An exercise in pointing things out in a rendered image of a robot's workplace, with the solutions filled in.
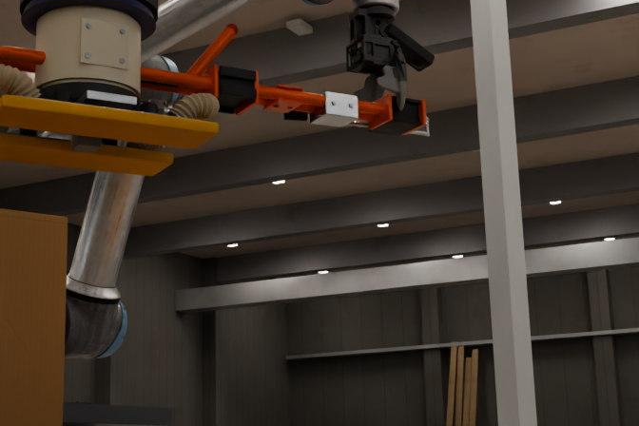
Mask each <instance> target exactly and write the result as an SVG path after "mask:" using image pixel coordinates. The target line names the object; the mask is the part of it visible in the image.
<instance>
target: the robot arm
mask: <svg viewBox="0 0 639 426"><path fill-rule="evenodd" d="M252 1H254V0H168V1H167V2H165V3H163V4H162V5H160V6H159V7H158V19H157V22H156V29H155V31H154V33H153V34H152V35H151V36H150V37H148V38H147V39H145V40H144V41H142V42H141V67H144V68H156V69H161V70H168V71H174V72H179V71H178V69H177V66H176V65H175V64H174V62H173V61H171V60H170V59H168V58H166V57H163V56H162V55H160V54H158V53H160V52H162V51H164V50H165V49H167V48H170V47H172V46H173V45H175V44H177V43H179V42H181V41H182V40H183V39H185V38H187V37H189V36H190V35H192V34H194V33H196V32H198V31H199V30H201V29H204V28H206V27H207V26H209V25H211V24H213V23H214V22H216V21H218V20H220V19H222V18H223V17H225V16H226V15H228V14H230V13H231V12H233V11H235V10H238V9H239V8H241V7H243V6H245V5H247V4H248V3H250V2H252ZM302 1H303V2H304V3H306V4H308V5H311V6H318V5H324V4H328V3H330V2H331V1H333V0H302ZM398 11H399V3H398V0H353V13H350V14H349V29H350V44H349V45H348V46H346V67H347V72H353V73H362V74H368V73H370V76H368V77H367V78H366V80H365V84H364V88H363V89H360V90H358V91H355V92H354V94H353V95H355V96H358V100H359V101H365V102H371V103H373V102H375V101H376V100H378V99H380V98H382V96H383V92H384V90H385V89H387V90H389V91H391V92H394V93H395V94H396V96H397V107H398V110H399V111H401V110H403V107H404V104H405V98H406V88H407V84H406V81H407V68H406V63H407V64H408V65H409V66H411V67H412V68H414V69H415V70H416V71H418V72H420V71H422V70H424V69H425V68H427V67H429V66H430V65H431V64H432V63H433V61H434V60H435V56H434V55H433V54H432V53H431V52H430V51H429V50H427V49H426V48H424V47H423V46H422V45H420V44H419V43H418V42H416V41H415V40H414V39H413V38H411V37H410V36H409V35H407V34H406V33H405V32H403V31H402V30H401V29H399V28H398V27H397V26H395V25H394V24H393V22H394V21H395V15H396V14H397V13H398ZM387 25H388V26H387ZM348 54H350V67H349V56H348ZM178 95H179V94H177V93H170V92H164V91H158V90H151V89H144V88H141V97H140V100H144V101H148V100H149V99H157V100H163V101H167V102H173V101H176V99H177V97H178ZM144 177H145V176H143V175H134V174H125V173H116V172H107V171H98V170H97V171H96V175H95V178H94V182H93V186H92V188H91V192H90V196H89V200H88V203H87V210H86V214H85V217H84V220H83V224H82V228H81V231H80V235H79V239H78V242H77V245H76V249H75V253H74V257H73V260H72V264H71V267H70V270H69V273H68V275H67V290H66V326H65V358H83V359H95V358H106V357H108V356H110V355H111V354H113V353H114V352H115V351H116V350H117V349H118V348H119V347H120V345H121V344H122V342H123V336H125V335H126V328H127V315H126V310H124V306H123V304H122V303H121V302H120V297H121V294H120V293H119V291H118V289H117V287H116V285H115V283H116V280H117V276H118V273H119V269H120V265H121V262H122V258H123V255H124V252H125V248H126V241H127V238H128V234H129V230H130V227H131V224H132V220H133V217H134V213H135V209H136V205H137V202H138V199H139V195H140V192H141V188H142V184H143V181H144Z"/></svg>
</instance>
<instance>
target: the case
mask: <svg viewBox="0 0 639 426"><path fill-rule="evenodd" d="M67 252H68V218H66V217H61V216H53V215H47V214H39V213H32V212H25V211H18V210H10V209H3V208H0V426H63V400H64V363H65V326H66V290H67Z"/></svg>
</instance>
